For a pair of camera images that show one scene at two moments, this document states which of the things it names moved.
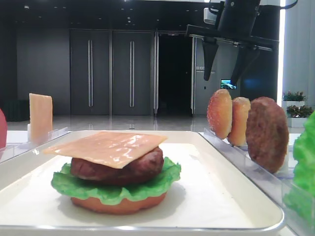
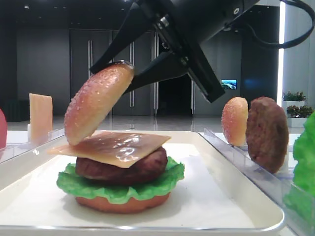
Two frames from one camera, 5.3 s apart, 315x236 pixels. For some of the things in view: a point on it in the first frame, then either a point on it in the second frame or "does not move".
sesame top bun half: [219, 113] to [96, 99]
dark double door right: [132, 73] does not move
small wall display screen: [227, 84] does not move
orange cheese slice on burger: [110, 149] does not move
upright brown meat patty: [267, 133] does not move
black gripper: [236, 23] to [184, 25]
